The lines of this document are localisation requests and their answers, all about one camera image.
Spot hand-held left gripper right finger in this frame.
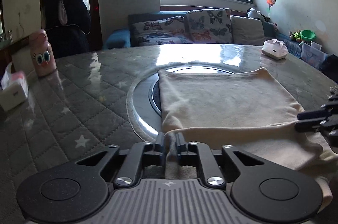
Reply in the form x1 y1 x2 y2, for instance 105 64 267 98
176 133 264 187

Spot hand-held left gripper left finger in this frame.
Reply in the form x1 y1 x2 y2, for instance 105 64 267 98
76 131 166 186

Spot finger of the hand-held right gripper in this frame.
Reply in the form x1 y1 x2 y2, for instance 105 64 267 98
294 118 338 133
297 100 338 121

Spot cream knit top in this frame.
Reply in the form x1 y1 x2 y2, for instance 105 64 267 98
158 67 336 205

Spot round black induction hob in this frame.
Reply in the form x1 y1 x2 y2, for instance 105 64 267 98
127 61 242 142

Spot black backpack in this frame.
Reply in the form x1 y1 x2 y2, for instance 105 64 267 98
320 53 338 77

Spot clear plastic storage box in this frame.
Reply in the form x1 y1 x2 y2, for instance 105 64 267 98
301 42 329 69

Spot white tissue pack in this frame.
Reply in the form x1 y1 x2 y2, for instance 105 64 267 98
261 39 288 61

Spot green plastic bowl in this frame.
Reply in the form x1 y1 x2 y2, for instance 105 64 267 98
300 30 316 41

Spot grey quilted star table cover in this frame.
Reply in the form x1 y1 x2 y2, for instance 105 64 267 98
0 43 338 224

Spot blue-grey cushion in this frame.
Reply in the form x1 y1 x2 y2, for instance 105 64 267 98
263 20 275 38

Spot plain pale grey pillow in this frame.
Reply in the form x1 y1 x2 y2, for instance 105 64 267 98
230 15 266 46

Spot blue sofa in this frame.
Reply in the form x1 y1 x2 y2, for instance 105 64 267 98
102 11 338 76

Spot black and white plush toy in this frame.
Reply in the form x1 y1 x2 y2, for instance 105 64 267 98
247 8 266 22

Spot colourful pinwheel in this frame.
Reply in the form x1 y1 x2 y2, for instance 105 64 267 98
265 0 278 19

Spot pink cartoon face bottle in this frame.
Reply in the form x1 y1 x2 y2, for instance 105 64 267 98
29 30 57 78

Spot white tissue box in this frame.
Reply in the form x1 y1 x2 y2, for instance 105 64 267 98
0 63 29 111

